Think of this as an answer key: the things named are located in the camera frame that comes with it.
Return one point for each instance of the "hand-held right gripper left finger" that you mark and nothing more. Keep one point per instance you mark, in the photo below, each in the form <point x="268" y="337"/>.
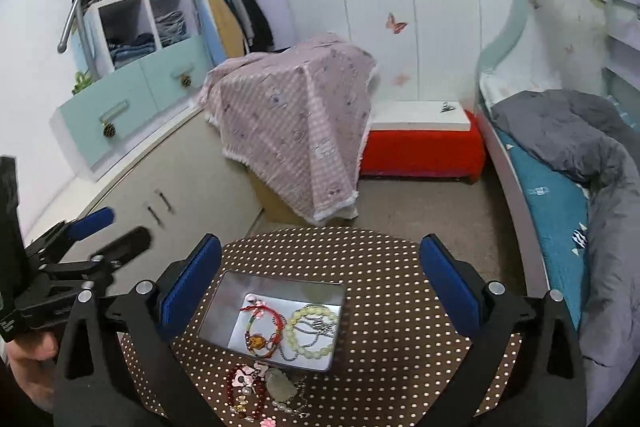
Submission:
<point x="194" y="289"/>

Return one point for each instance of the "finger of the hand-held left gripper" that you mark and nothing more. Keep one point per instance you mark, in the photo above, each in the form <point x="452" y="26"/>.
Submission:
<point x="92" y="222"/>
<point x="125" y="244"/>

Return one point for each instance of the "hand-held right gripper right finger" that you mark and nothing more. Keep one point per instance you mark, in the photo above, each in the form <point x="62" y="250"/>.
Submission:
<point x="450" y="289"/>

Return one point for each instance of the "grey metal box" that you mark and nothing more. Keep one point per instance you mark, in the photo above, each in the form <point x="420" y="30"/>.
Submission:
<point x="280" y="288"/>

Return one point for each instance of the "pink white cat charm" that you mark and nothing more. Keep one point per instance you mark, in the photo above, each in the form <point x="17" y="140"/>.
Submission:
<point x="246" y="377"/>

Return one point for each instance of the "pale jade pendant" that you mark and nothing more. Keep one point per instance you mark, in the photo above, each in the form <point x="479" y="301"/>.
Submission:
<point x="279" y="387"/>

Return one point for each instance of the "small items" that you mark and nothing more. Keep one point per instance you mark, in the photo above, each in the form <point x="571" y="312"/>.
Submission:
<point x="285" y="406"/>

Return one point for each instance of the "person's left hand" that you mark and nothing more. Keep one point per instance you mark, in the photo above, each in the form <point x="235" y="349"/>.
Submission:
<point x="32" y="372"/>

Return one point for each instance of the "brown polka dot tablecloth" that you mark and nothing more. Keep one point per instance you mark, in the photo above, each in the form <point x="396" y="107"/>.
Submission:
<point x="390" y="357"/>

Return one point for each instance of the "pine cone drawer knob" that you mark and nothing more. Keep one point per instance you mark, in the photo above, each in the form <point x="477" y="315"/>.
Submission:
<point x="186" y="81"/>
<point x="109" y="130"/>

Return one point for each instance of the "beige cabinet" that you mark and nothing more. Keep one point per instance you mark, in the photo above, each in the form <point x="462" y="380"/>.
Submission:
<point x="200" y="167"/>

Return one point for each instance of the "teal printed bedsheet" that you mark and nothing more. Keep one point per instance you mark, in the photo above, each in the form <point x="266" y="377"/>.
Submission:
<point x="550" y="217"/>

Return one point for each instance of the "red storage bench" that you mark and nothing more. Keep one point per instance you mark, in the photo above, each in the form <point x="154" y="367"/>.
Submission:
<point x="420" y="153"/>

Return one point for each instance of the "green plastic plant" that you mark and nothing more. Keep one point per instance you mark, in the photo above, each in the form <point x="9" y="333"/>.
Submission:
<point x="82" y="82"/>

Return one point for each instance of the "teal drawer unit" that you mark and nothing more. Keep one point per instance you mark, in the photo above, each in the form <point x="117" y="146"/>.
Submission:
<point x="150" y="78"/>

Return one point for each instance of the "folded blue jeans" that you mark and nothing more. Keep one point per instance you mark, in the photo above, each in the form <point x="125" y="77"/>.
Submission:
<point x="131" y="51"/>

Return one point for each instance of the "white bench top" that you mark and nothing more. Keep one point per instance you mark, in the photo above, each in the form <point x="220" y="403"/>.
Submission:
<point x="415" y="115"/>

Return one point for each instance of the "black binder clip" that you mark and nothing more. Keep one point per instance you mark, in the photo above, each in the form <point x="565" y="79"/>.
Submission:
<point x="447" y="107"/>

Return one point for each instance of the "pink checked cloth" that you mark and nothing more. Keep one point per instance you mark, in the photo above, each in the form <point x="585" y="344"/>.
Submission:
<point x="290" y="117"/>

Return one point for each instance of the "grey duvet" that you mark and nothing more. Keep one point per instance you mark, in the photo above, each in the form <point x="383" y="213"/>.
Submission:
<point x="575" y="132"/>

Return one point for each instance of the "folded grey clothes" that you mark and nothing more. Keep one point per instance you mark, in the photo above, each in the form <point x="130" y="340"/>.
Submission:
<point x="171" y="24"/>

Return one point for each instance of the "white pillow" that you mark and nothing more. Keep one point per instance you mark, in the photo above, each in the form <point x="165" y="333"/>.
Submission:
<point x="520" y="87"/>

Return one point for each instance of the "pale pink butterfly sticker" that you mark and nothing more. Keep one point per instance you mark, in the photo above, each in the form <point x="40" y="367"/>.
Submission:
<point x="401" y="80"/>

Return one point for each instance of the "row of hanging clothes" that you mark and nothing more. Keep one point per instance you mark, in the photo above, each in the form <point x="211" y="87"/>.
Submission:
<point x="240" y="7"/>

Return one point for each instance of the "lilac bedside shelf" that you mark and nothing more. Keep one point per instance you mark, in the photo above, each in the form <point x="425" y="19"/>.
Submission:
<point x="622" y="57"/>

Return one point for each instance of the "teal bed frame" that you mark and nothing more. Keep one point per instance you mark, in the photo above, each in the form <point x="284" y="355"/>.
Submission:
<point x="515" y="7"/>

